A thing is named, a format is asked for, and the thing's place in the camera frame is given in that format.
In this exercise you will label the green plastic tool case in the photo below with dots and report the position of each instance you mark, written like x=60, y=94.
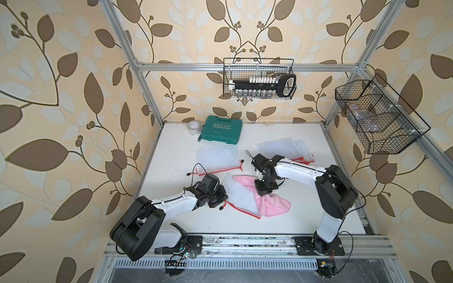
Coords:
x=219, y=129

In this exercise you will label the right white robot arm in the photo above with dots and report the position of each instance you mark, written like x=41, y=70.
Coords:
x=336, y=194

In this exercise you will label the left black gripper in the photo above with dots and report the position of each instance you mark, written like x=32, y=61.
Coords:
x=222, y=196

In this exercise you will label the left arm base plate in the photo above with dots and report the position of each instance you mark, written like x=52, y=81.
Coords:
x=191, y=244

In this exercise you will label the pink wiping cloth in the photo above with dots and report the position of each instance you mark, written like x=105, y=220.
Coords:
x=269, y=205

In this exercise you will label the black wire basket right wall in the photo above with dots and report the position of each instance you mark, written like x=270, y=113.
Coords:
x=384, y=120

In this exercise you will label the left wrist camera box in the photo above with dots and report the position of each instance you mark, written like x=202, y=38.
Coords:
x=210, y=182

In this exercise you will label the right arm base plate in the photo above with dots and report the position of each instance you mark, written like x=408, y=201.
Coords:
x=316, y=246

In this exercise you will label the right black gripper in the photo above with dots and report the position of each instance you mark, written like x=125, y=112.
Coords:
x=261, y=190

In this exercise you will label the black wire basket back wall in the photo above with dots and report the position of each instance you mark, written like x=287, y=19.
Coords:
x=244, y=68

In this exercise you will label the wiped clear document bag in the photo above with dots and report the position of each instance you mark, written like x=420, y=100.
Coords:
x=295, y=150

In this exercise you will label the aluminium front rail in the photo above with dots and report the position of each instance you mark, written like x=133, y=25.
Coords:
x=287, y=246

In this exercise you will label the plastic bag in right basket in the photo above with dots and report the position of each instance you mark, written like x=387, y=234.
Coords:
x=366, y=120

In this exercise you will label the clear tape roll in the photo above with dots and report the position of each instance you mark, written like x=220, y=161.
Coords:
x=194, y=127

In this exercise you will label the stack of clear document bags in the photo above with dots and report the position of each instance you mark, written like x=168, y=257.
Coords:
x=216, y=160

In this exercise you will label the black wire basket wall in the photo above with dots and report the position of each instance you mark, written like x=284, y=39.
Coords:
x=384, y=120
x=244, y=68

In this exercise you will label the black white tool in basket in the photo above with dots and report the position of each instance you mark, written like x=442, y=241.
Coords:
x=280, y=86

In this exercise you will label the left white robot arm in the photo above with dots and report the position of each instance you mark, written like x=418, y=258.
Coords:
x=147, y=225

